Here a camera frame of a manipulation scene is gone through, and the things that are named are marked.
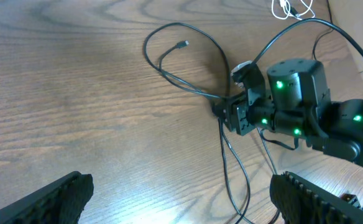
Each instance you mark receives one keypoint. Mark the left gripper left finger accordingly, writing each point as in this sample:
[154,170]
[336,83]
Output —
[61,201]

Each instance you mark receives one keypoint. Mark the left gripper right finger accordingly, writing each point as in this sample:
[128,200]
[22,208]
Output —
[300,201]

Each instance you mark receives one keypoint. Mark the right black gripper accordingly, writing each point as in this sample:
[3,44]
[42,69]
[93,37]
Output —
[233,112]

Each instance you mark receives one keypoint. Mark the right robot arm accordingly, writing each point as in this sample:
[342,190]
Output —
[293,98]

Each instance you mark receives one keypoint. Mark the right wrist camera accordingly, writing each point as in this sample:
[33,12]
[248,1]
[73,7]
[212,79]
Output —
[247,73]

